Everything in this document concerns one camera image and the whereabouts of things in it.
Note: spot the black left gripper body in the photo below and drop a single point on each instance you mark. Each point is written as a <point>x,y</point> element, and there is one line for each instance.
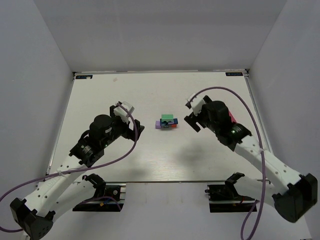
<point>127,129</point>

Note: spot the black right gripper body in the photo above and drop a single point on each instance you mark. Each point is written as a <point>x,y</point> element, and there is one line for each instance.
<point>196,119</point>

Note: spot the pink plastic box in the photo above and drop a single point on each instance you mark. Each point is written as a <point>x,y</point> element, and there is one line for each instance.
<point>233,120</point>

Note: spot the dark blue long block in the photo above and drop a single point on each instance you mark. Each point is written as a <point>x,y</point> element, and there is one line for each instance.
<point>175,121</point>

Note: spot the green wood block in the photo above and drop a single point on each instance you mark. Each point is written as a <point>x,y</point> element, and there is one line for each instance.
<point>167,117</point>

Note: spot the blue cube block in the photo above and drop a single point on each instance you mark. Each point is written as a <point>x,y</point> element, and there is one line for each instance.
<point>163,123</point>

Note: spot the brown wood block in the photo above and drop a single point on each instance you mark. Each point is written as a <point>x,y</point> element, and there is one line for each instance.
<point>165,127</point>

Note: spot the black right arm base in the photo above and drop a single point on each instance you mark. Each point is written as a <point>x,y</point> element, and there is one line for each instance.
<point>223,200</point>

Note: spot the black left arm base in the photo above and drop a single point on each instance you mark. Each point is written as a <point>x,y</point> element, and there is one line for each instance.
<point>106,197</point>

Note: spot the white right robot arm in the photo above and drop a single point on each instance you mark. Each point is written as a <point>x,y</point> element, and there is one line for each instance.
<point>291,194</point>

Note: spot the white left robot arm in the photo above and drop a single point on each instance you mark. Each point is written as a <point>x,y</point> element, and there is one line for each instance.
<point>35,213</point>

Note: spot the blue table logo sticker right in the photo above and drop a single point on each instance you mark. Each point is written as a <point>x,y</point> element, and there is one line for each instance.
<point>234,74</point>

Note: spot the blue table logo sticker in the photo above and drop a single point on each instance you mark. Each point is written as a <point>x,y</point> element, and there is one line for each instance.
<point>234,74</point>
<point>83,77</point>

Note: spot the blue table logo sticker left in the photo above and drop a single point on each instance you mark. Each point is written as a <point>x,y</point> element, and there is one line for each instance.
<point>83,77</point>

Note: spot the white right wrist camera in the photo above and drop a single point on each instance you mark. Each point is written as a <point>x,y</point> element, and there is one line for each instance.
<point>195,103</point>

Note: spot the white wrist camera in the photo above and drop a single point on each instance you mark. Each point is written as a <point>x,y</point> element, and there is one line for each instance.
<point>123,110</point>
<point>195,103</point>

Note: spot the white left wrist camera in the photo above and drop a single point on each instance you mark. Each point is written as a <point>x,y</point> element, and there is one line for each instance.
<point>123,110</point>

